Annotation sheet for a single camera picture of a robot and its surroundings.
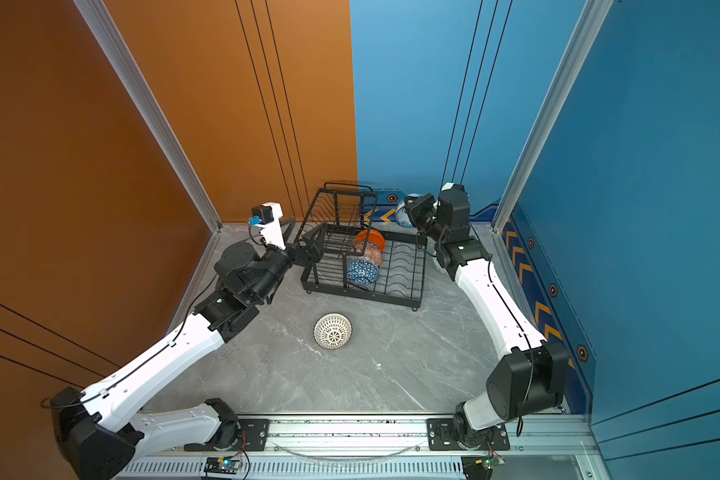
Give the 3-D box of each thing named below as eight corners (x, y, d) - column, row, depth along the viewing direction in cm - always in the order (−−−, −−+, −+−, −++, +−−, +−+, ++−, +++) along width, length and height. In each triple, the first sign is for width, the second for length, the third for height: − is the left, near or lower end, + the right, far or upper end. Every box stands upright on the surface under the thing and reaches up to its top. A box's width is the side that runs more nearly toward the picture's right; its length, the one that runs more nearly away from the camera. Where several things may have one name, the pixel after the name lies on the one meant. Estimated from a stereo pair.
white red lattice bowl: (314, 350, 89) (311, 344, 85) (317, 319, 95) (315, 312, 92) (351, 350, 89) (350, 344, 85) (353, 319, 95) (352, 312, 91)
